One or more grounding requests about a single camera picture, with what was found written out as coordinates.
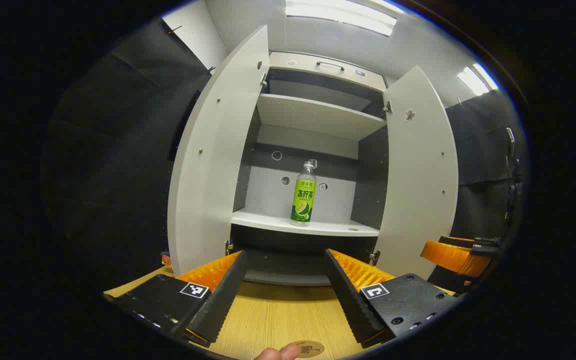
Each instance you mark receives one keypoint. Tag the black backdrop cloth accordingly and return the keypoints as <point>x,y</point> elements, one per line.
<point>118,165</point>

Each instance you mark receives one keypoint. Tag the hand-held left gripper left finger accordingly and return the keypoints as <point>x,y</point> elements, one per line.
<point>220,300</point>

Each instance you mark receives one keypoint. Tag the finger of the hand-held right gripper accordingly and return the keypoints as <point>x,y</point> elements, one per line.
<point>453,257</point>

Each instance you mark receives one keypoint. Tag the grey cabinet drawer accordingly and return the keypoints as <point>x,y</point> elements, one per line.
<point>308,70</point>

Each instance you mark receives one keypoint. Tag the round wooden coaster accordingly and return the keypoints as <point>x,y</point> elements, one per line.
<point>313,349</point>

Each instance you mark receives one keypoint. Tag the small ceiling light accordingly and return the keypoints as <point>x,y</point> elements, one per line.
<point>477,79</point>

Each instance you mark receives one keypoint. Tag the green label bottle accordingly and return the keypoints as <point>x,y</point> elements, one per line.
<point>303,202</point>

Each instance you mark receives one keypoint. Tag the small orange box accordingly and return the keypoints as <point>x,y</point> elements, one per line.
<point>166,259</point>

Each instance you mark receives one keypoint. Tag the grey cabinet door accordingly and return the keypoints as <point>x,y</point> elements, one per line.
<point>418,185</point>
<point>208,175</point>

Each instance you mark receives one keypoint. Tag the long ceiling light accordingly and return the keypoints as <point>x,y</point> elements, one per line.
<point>340,15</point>

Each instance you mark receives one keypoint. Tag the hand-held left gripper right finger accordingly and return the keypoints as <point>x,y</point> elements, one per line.
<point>353,300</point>

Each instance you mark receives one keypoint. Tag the grey cabinet shelf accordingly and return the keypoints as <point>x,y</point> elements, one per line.
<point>273,222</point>
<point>313,116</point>

